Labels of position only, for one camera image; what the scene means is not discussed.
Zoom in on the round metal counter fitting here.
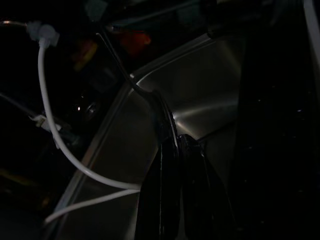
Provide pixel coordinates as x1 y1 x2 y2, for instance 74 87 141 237
74 99 101 121

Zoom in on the orange pump soap bottle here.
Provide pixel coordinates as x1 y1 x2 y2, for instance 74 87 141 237
119 30 152 55

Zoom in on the stainless steel sink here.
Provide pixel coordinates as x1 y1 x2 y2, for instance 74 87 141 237
42 32 247 240

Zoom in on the yellow and red sponge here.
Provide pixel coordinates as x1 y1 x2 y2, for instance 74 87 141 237
72 41 99 71

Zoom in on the metal spoon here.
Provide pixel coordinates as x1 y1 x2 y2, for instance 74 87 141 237
96 32 180 151

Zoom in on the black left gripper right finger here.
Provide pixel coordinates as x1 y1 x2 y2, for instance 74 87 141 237
178 134 237 240

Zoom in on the chrome gooseneck faucet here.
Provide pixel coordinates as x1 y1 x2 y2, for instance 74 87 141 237
0 19 83 151

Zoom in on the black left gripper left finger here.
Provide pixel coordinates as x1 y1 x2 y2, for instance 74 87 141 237
136 139 185 240

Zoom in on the white hose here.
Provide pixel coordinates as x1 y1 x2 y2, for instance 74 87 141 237
37 42 141 225

